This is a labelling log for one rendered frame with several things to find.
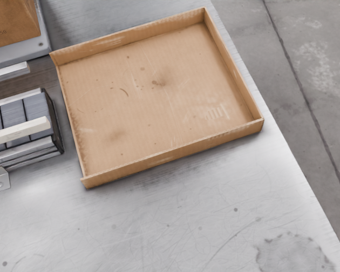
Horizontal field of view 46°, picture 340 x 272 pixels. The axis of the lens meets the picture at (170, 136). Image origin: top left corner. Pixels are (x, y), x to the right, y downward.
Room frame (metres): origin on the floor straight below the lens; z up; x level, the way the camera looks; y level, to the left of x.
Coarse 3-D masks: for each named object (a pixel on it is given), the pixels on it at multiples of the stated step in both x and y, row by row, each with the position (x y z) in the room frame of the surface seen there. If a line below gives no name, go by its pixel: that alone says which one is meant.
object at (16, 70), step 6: (12, 66) 0.39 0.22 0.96; (18, 66) 0.39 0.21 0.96; (24, 66) 0.39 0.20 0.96; (0, 72) 0.38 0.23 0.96; (6, 72) 0.38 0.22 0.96; (12, 72) 0.38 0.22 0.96; (18, 72) 0.38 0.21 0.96; (24, 72) 0.38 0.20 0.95; (0, 78) 0.38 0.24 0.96; (6, 78) 0.38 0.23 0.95
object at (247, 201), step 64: (64, 0) 0.65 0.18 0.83; (128, 0) 0.63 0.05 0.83; (192, 0) 0.61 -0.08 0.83; (64, 128) 0.35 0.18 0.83; (0, 192) 0.25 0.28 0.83; (64, 192) 0.23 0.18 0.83; (128, 192) 0.22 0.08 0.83; (192, 192) 0.20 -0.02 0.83; (256, 192) 0.19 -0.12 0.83; (0, 256) 0.15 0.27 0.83; (64, 256) 0.13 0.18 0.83; (128, 256) 0.12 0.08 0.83; (192, 256) 0.11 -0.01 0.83; (256, 256) 0.10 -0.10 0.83; (320, 256) 0.08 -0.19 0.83
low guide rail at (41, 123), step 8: (32, 120) 0.32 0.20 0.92; (40, 120) 0.32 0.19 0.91; (48, 120) 0.32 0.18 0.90; (8, 128) 0.31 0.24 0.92; (16, 128) 0.31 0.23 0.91; (24, 128) 0.31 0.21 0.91; (32, 128) 0.31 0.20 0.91; (40, 128) 0.31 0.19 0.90; (48, 128) 0.31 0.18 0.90; (0, 136) 0.30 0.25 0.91; (8, 136) 0.30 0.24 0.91; (16, 136) 0.30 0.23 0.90; (24, 136) 0.31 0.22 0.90
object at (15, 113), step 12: (36, 96) 0.39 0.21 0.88; (12, 108) 0.37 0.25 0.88; (24, 108) 0.37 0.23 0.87; (36, 108) 0.36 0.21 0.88; (48, 108) 0.36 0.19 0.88; (0, 120) 0.35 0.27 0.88; (12, 120) 0.35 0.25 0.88; (24, 120) 0.34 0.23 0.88; (48, 132) 0.32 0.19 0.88; (0, 144) 0.31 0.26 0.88; (12, 144) 0.30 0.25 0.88
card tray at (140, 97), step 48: (96, 48) 0.50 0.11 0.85; (144, 48) 0.50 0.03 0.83; (192, 48) 0.48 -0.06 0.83; (96, 96) 0.40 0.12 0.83; (144, 96) 0.39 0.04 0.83; (192, 96) 0.38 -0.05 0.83; (240, 96) 0.36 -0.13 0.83; (96, 144) 0.31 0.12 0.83; (144, 144) 0.30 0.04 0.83; (192, 144) 0.27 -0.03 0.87
